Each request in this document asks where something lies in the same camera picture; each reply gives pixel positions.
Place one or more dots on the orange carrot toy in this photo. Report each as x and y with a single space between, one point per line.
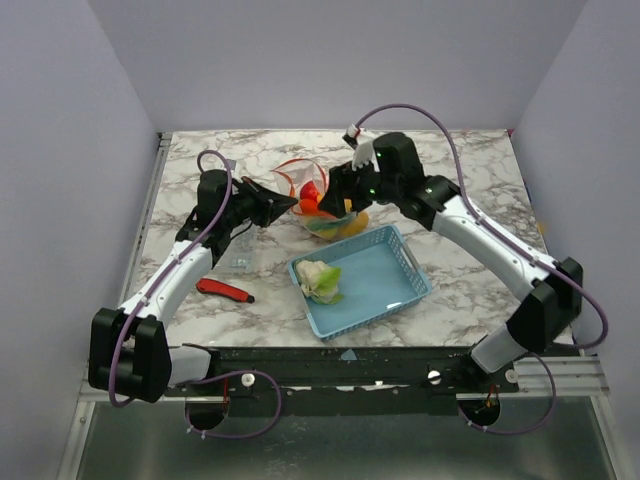
308 206

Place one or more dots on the orange bell pepper toy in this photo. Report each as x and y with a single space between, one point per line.
356 225

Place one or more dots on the aluminium frame rail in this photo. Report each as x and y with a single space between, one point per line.
575 376

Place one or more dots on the white cauliflower toy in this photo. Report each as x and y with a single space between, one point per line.
319 281

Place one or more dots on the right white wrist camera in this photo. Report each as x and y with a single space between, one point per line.
361 141

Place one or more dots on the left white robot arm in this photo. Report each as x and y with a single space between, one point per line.
129 355

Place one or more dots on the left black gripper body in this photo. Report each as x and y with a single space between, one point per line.
250 205

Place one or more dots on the clear zip bag orange zipper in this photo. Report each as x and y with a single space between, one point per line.
291 175

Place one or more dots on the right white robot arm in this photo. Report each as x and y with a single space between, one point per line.
387 170

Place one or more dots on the yellow lemon toy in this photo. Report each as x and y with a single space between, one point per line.
328 233

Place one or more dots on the clear plastic screw box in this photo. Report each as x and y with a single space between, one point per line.
239 256

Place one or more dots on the blue plastic basket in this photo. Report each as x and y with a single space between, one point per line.
379 276

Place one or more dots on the green chili pepper toy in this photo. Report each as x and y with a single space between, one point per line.
321 223

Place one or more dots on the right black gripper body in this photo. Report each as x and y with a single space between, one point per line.
351 187

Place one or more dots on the red utility knife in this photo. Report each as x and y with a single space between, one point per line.
213 287

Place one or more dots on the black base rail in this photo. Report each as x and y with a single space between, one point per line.
343 381

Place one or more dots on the red apple toy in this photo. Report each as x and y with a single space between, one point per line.
309 191

